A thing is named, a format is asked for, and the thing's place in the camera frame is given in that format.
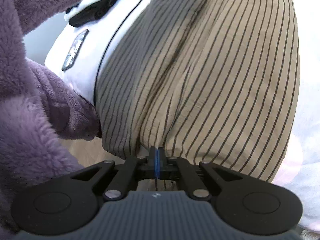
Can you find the grey pink-dotted bedspread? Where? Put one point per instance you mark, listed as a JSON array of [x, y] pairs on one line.
[[300, 166]]

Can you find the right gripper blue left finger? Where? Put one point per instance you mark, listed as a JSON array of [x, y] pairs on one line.
[[130, 173]]

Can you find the beige black-striped shirt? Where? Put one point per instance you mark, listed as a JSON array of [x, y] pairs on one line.
[[207, 80]]

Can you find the purple fleece sleeve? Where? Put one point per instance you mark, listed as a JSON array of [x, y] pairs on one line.
[[37, 109]]

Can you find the black smartphone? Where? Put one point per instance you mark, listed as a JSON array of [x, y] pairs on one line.
[[74, 50]]

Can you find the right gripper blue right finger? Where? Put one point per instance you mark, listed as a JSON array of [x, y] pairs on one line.
[[183, 174]]

